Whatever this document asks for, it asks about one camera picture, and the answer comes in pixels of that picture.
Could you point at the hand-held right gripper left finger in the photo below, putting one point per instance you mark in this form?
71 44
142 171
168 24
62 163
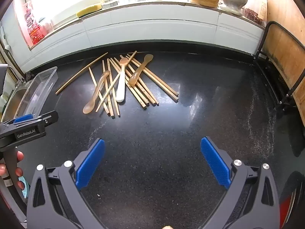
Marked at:
91 162

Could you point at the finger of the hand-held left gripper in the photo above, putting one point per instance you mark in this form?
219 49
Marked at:
47 118
23 118

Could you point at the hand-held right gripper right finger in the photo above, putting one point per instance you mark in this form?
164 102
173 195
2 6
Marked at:
214 162

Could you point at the clear plastic container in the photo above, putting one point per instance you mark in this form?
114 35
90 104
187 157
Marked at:
40 88

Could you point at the amber translucent spoon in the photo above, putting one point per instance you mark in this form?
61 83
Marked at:
89 108
134 78

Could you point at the long thin bamboo stick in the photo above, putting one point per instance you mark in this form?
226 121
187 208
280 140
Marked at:
78 75

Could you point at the pile of wooden chopsticks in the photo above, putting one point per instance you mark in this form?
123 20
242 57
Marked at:
142 95

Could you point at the person's left hand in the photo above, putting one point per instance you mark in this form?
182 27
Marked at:
20 156

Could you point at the stainless steel sink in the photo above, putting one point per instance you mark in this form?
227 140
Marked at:
16 97

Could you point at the dark scouring pad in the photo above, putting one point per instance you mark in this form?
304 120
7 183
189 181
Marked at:
28 76

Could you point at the red and black round object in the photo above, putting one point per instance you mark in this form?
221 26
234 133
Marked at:
289 200

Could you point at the red printed package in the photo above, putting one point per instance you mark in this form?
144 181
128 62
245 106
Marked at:
33 26

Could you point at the yellow sponge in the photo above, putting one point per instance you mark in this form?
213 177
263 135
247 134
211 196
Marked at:
88 11

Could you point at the black metal rack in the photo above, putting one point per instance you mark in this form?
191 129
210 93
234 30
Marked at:
263 40

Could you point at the wooden cutting board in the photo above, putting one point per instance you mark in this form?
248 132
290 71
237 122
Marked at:
286 40

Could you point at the glass jar of red spice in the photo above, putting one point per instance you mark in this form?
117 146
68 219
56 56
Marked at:
255 13

